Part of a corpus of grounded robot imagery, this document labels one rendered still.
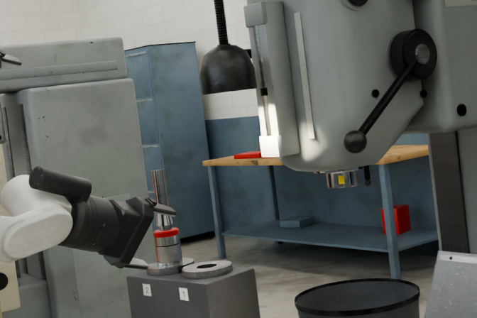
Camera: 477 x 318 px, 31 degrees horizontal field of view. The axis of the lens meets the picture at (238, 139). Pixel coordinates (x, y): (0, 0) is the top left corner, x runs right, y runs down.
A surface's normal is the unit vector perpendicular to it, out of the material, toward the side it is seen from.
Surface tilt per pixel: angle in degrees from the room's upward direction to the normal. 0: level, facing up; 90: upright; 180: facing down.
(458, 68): 90
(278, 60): 90
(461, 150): 90
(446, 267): 64
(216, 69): 72
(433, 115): 90
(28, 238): 117
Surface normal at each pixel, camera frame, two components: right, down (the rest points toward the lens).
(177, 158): 0.59, -0.03
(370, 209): -0.80, 0.13
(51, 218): 0.61, 0.42
